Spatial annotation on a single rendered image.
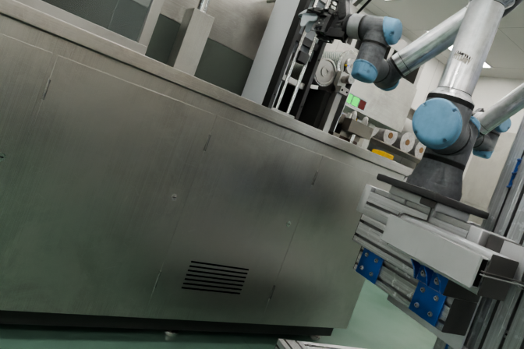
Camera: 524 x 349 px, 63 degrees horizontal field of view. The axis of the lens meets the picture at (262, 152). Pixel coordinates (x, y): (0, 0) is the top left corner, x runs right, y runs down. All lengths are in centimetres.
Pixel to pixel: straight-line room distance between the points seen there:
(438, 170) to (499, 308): 38
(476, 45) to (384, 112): 160
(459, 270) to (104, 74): 100
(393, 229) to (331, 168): 66
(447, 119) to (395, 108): 171
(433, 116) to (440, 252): 33
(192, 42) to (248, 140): 47
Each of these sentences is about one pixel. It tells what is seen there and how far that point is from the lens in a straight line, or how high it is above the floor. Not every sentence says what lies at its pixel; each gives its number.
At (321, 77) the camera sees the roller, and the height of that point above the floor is 114.
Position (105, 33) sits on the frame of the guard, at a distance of 131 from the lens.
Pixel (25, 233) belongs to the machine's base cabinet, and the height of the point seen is 33.
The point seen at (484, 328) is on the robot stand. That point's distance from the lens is 131.
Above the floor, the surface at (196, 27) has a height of 111.
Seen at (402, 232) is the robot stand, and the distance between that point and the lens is 108.
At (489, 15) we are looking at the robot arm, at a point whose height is 127.
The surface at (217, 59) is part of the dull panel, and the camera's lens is 203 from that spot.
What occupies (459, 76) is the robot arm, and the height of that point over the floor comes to 111.
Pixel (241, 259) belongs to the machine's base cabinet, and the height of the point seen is 35.
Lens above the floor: 80
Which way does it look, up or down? 2 degrees down
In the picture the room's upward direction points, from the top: 20 degrees clockwise
